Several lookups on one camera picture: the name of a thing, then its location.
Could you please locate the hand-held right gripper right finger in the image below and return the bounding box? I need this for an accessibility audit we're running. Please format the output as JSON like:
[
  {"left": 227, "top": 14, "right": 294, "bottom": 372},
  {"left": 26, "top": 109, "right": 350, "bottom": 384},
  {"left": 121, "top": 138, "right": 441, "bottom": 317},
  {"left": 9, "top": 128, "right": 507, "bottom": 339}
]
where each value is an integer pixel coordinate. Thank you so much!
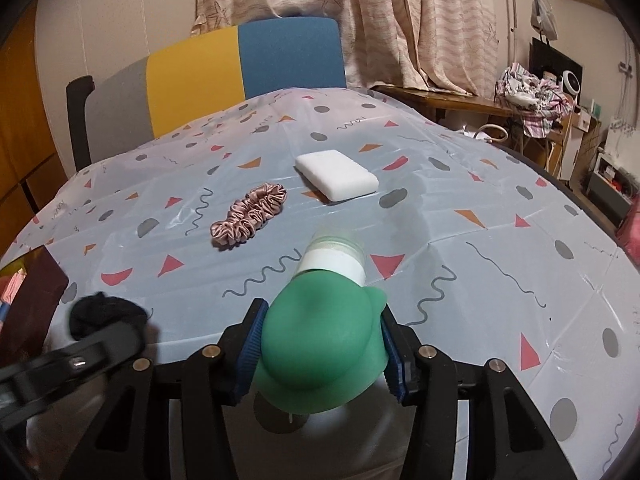
[{"left": 380, "top": 305, "right": 566, "bottom": 480}]

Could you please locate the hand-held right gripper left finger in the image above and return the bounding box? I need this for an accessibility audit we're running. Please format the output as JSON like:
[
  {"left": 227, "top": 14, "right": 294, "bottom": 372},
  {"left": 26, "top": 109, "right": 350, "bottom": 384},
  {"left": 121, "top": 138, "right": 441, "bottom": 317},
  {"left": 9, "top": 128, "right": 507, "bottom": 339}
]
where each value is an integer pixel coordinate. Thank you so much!
[{"left": 60, "top": 297, "right": 271, "bottom": 480}]

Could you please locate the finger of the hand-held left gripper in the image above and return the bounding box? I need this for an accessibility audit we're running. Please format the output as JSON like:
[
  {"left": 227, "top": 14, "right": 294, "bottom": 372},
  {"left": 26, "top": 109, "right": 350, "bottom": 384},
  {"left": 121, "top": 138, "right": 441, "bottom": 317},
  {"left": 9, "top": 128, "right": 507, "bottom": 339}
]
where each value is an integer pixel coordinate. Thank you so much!
[{"left": 0, "top": 321, "right": 148, "bottom": 411}]

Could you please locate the black scrunchie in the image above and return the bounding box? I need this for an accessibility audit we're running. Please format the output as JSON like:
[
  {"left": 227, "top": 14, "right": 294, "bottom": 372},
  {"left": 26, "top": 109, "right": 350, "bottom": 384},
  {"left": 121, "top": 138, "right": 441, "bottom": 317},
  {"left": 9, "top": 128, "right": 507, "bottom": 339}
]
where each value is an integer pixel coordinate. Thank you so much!
[{"left": 69, "top": 291, "right": 151, "bottom": 341}]

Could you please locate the green silicone bottle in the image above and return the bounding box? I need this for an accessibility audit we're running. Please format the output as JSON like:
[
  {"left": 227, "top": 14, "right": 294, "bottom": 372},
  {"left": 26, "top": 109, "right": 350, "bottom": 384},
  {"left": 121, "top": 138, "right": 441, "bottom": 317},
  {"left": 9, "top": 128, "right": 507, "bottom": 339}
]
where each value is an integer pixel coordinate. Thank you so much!
[{"left": 252, "top": 227, "right": 388, "bottom": 416}]

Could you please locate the patterned light blue tablecloth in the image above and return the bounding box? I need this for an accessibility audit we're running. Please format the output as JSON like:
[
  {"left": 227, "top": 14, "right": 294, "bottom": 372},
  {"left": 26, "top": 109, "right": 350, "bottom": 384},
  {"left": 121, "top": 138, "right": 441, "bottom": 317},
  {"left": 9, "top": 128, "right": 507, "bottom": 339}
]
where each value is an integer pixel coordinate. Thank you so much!
[{"left": 0, "top": 86, "right": 640, "bottom": 480}]

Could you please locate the pink satin scrunchie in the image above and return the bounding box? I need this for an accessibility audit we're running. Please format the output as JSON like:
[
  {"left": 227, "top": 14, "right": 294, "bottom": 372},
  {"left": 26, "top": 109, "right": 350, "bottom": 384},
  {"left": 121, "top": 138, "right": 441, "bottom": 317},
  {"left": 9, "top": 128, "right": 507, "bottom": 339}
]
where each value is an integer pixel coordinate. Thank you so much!
[{"left": 210, "top": 182, "right": 288, "bottom": 250}]

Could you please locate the white sponge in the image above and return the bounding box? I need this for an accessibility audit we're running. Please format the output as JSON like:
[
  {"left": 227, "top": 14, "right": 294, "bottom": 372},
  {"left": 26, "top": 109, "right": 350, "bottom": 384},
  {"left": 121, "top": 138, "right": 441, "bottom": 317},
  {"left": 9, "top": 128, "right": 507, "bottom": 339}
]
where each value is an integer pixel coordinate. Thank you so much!
[{"left": 294, "top": 150, "right": 380, "bottom": 203}]

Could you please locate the wooden wardrobe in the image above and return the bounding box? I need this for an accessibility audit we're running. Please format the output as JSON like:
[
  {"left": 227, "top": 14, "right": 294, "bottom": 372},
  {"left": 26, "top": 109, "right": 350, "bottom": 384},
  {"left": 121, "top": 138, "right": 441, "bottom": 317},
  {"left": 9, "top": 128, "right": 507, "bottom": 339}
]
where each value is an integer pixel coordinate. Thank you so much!
[{"left": 0, "top": 5, "right": 68, "bottom": 261}]

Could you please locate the wooden side desk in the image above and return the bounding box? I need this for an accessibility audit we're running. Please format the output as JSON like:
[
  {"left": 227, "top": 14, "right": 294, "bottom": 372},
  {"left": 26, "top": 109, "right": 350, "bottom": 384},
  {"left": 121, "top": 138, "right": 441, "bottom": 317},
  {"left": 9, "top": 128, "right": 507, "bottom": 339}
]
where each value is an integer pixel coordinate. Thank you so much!
[{"left": 370, "top": 85, "right": 516, "bottom": 131}]

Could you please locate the grey storage unit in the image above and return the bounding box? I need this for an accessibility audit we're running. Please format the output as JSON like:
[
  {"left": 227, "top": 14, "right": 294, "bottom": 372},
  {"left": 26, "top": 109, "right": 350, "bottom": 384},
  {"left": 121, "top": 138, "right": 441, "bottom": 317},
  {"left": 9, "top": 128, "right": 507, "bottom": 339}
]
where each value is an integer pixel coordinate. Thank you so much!
[{"left": 585, "top": 152, "right": 636, "bottom": 228}]

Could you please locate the cardboard box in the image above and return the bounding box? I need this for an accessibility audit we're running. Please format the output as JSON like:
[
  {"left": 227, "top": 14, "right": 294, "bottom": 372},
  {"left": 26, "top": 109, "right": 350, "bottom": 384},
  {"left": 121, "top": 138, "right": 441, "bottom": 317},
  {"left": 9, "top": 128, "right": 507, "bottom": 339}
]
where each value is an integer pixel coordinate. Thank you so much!
[{"left": 555, "top": 110, "right": 603, "bottom": 181}]

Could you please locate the grey yellow blue cushion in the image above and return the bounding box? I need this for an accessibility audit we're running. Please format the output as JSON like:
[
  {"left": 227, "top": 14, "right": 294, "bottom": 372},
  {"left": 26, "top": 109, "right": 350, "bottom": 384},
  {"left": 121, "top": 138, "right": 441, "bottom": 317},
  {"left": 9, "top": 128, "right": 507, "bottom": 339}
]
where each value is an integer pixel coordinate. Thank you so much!
[{"left": 66, "top": 16, "right": 348, "bottom": 171}]

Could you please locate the pile of clothes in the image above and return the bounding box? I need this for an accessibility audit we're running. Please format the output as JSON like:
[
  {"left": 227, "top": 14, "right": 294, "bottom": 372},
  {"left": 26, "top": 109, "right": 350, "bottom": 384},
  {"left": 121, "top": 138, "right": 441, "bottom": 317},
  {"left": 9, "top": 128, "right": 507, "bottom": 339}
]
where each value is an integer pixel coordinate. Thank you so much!
[{"left": 495, "top": 62, "right": 576, "bottom": 138}]

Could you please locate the small white round fan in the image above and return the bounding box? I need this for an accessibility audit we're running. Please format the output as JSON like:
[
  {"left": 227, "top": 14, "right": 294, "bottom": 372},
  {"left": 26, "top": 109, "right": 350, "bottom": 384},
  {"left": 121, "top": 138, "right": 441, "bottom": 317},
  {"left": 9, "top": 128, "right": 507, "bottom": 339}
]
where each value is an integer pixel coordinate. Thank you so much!
[{"left": 559, "top": 70, "right": 583, "bottom": 96}]

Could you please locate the beige patterned curtain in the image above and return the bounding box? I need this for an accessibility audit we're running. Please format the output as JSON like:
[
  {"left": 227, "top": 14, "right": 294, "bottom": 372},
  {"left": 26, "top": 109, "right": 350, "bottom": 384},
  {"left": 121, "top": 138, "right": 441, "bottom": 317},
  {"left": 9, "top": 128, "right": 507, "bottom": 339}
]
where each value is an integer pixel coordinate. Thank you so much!
[{"left": 192, "top": 0, "right": 501, "bottom": 96}]

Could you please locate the white hanging garment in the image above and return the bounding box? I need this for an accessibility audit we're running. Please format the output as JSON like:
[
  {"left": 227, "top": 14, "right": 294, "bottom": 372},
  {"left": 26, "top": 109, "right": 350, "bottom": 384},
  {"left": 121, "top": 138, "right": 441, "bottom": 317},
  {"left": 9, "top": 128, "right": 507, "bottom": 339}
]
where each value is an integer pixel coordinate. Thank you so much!
[{"left": 530, "top": 0, "right": 560, "bottom": 41}]

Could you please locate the white cable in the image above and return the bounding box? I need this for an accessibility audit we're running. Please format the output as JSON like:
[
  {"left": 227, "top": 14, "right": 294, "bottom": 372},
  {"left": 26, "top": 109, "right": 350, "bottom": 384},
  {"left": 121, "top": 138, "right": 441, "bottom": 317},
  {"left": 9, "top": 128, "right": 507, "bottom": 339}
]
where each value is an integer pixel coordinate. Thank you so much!
[{"left": 460, "top": 122, "right": 508, "bottom": 143}]

